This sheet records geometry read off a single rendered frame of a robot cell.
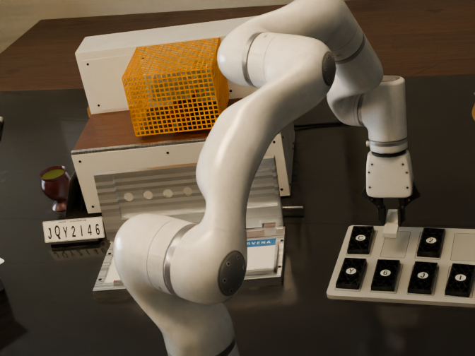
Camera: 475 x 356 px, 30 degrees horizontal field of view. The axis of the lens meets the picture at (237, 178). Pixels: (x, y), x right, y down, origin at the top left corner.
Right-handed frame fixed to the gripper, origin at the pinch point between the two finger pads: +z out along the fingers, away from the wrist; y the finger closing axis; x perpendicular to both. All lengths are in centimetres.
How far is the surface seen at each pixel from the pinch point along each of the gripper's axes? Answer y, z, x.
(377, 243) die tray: -3.8, 7.7, 1.8
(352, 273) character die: -7.4, 9.3, -11.6
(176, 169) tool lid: -50, -12, -2
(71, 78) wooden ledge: -133, -12, 102
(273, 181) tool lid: -27.6, -7.1, 2.3
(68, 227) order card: -83, 5, 0
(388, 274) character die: 0.5, 9.3, -11.4
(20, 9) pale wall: -188, -31, 165
